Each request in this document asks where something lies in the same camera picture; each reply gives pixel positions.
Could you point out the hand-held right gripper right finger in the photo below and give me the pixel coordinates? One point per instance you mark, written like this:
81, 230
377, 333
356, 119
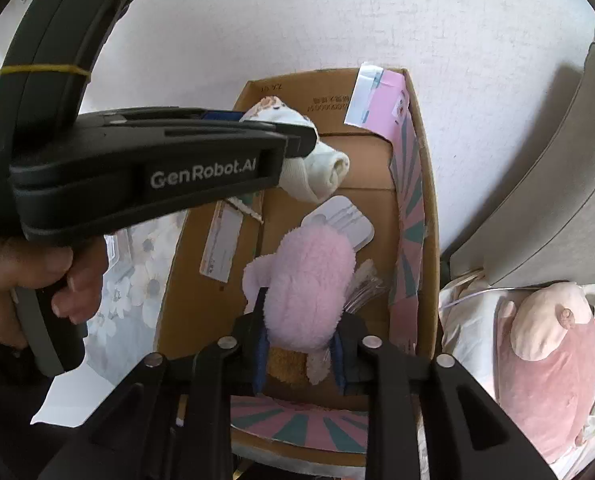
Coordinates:
341, 365

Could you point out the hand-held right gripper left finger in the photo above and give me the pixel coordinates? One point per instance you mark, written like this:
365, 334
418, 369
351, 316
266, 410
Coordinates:
261, 360

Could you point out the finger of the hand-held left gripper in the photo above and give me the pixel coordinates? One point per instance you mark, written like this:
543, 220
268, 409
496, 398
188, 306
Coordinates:
222, 116
300, 141

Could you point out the cardboard box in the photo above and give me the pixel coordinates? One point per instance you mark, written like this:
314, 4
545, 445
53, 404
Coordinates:
327, 170

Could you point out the pink plush toy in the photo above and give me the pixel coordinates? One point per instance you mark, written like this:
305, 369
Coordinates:
302, 285

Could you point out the person's left forearm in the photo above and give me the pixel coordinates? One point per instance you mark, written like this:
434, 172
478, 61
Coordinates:
2, 385

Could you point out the person's left hand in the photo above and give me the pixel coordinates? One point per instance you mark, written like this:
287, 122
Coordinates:
32, 265

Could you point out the clear plastic wrapper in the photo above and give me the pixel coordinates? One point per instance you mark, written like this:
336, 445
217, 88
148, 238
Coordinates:
370, 287

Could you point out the white plastic card pack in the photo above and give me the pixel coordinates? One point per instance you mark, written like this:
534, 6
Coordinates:
347, 220

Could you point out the floral bedsheet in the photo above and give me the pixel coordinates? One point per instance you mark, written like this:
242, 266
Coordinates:
137, 280

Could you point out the white shipping label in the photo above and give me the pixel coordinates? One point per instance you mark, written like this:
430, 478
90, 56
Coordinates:
225, 240

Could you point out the yellow rubber band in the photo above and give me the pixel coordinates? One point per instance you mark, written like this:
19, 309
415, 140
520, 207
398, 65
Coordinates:
42, 68

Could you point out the pink pig plush pillow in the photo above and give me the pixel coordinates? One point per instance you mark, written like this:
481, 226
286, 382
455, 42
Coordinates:
542, 360

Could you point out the grey sofa armrest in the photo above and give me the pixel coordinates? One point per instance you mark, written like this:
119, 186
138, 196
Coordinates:
542, 200

